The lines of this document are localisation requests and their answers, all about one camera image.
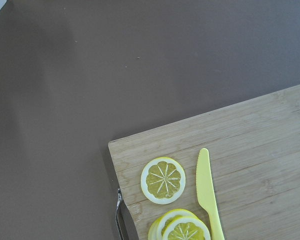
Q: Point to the single lemon slice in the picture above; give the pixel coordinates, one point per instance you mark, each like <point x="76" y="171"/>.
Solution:
<point x="163" y="180"/>

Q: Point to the yellow plastic knife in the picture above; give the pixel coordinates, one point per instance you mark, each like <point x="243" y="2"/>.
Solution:
<point x="206" y="194"/>

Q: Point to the stacked lemon slice top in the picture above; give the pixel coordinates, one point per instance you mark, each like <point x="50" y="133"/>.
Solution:
<point x="186" y="228"/>

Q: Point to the bamboo cutting board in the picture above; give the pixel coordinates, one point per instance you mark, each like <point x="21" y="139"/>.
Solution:
<point x="254" y="151"/>

